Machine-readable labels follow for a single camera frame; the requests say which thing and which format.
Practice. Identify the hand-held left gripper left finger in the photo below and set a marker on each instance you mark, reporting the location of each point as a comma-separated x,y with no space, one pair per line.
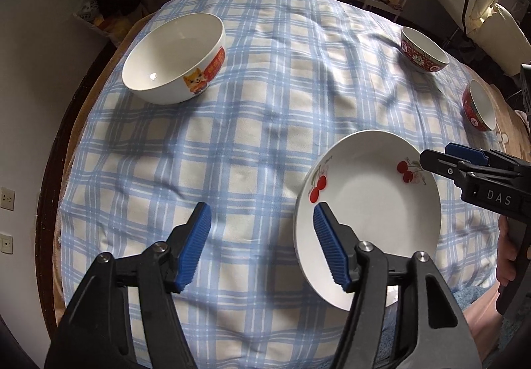
195,244

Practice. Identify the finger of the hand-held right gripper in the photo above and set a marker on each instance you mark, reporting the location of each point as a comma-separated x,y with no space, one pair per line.
468,152
437,165

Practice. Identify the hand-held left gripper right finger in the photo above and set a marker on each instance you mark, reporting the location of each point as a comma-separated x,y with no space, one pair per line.
330,244

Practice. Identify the white cherry print plate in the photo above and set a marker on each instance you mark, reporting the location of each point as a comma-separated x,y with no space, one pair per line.
373,219

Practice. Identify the small red patterned bowl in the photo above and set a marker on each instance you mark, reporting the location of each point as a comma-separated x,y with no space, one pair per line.
481,103

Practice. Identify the white cartoon print bowl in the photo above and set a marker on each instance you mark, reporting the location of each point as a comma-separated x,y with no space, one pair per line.
166,53

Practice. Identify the person's right hand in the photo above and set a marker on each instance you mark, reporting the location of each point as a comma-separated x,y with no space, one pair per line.
505,253

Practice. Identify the light blue fleece blanket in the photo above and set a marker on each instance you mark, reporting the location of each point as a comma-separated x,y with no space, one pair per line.
473,294

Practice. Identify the blue plaid cloth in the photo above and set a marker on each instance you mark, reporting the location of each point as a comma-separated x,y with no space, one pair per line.
249,124

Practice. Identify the person's pink clothing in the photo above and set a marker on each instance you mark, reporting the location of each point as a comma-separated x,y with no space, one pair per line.
481,327

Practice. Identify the filled plastic bag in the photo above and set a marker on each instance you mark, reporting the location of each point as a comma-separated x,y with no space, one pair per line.
95,16

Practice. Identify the dark wooden bed frame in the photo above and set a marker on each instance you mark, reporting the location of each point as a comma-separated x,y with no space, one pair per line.
49,203

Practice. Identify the white wall socket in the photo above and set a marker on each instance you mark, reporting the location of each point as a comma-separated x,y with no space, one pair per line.
6,243
7,198

